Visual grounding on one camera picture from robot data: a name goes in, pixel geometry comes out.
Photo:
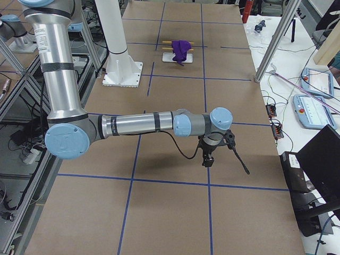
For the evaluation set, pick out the orange connector block near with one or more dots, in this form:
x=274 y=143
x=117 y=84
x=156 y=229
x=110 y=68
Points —
x=277 y=131

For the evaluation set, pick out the purple towel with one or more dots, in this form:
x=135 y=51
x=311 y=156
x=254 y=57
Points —
x=180 y=49

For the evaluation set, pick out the dark blue tool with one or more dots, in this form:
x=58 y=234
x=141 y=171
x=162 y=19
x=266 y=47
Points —
x=259 y=27

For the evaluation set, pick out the red fire extinguisher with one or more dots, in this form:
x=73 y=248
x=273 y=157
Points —
x=247 y=11

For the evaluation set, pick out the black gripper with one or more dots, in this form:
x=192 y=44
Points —
x=207 y=151

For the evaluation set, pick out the teach pendant far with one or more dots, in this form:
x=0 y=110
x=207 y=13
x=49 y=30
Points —
x=319 y=83

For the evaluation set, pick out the black computer box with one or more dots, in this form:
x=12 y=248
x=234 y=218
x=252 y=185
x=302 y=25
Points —
x=294 y=175

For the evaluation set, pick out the orange connector block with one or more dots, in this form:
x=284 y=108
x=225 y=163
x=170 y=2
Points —
x=271 y=110
x=277 y=131

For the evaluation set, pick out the teach pendant near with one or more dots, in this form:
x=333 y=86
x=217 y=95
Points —
x=311 y=113

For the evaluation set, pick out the teach pendant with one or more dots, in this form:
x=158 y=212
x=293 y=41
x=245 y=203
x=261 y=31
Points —
x=319 y=83
x=311 y=113

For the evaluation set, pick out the black monitor with stand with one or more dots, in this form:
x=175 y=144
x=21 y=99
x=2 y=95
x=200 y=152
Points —
x=322 y=169

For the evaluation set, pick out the white camera mast with base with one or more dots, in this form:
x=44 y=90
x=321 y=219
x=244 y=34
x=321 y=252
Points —
x=121 y=69

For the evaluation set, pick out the orange connector block far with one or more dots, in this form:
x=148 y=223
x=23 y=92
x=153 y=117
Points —
x=271 y=110

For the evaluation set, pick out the white rack base tray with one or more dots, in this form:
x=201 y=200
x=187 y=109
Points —
x=171 y=58

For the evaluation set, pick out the aluminium frame post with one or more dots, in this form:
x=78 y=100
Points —
x=276 y=38

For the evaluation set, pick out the brown paper table cover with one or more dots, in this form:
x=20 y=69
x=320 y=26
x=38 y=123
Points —
x=150 y=194

